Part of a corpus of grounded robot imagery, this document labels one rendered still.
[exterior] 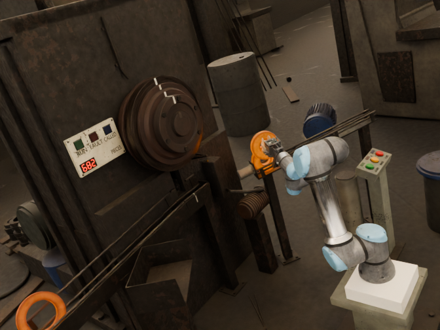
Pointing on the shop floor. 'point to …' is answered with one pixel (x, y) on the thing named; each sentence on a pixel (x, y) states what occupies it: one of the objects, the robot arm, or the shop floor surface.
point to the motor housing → (258, 229)
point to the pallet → (14, 237)
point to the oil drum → (239, 94)
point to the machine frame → (75, 243)
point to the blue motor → (319, 120)
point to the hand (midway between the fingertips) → (263, 142)
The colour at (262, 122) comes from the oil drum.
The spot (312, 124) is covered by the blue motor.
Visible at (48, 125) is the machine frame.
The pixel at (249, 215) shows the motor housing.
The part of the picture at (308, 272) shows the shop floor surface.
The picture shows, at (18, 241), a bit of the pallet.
